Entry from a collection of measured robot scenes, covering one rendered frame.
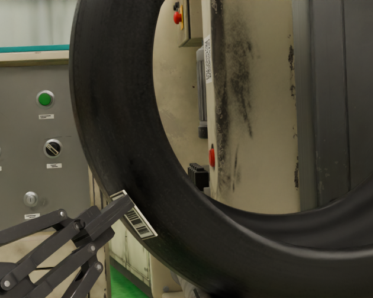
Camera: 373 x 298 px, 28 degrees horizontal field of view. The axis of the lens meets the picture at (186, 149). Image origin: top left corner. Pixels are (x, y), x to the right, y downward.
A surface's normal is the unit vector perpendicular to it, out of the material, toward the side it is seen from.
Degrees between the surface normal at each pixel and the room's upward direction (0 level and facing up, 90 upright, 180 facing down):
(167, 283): 90
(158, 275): 90
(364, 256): 101
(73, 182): 90
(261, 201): 90
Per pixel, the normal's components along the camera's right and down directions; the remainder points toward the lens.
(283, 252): 0.04, 0.22
